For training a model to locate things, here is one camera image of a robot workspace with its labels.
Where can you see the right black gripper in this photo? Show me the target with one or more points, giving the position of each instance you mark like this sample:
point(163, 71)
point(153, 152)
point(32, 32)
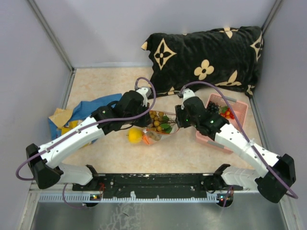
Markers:
point(179, 113)

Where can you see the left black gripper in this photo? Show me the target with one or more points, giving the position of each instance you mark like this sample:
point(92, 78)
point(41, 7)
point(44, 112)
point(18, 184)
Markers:
point(144, 122)

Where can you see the yellow lemon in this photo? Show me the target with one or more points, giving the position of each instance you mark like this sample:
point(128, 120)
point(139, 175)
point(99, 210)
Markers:
point(135, 135)

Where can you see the brown longan bunch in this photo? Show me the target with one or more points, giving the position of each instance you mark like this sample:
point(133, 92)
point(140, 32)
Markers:
point(159, 122)

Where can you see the clear zip top bag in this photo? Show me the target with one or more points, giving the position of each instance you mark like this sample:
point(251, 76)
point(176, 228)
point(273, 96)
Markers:
point(160, 134)

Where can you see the orange persimmon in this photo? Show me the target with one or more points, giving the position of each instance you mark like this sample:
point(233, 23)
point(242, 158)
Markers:
point(147, 140)

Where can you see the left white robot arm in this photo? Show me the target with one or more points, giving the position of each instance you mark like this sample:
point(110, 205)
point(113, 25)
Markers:
point(46, 161)

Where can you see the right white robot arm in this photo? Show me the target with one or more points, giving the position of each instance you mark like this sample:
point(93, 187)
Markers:
point(271, 174)

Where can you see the yellow blue cartoon bag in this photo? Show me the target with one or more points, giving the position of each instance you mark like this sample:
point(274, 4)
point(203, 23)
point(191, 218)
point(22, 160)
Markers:
point(64, 120)

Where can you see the black grape bunch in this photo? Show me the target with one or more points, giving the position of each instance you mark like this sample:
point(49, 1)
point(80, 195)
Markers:
point(213, 107)

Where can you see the red cherry bunch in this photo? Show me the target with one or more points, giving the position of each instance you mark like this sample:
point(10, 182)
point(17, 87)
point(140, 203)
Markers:
point(226, 112)

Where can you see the pink plastic basket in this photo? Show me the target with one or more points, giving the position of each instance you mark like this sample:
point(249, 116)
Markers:
point(240, 110)

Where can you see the blue cloth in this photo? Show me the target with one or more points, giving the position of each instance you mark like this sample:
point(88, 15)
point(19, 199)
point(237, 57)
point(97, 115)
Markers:
point(102, 101)

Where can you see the black floral pillow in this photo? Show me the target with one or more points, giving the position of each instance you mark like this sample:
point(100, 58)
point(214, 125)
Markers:
point(229, 58)

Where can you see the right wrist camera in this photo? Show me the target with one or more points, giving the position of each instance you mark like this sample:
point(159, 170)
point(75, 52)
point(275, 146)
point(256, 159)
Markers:
point(186, 94)

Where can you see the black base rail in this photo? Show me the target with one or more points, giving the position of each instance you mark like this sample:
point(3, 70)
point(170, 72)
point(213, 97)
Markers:
point(163, 185)

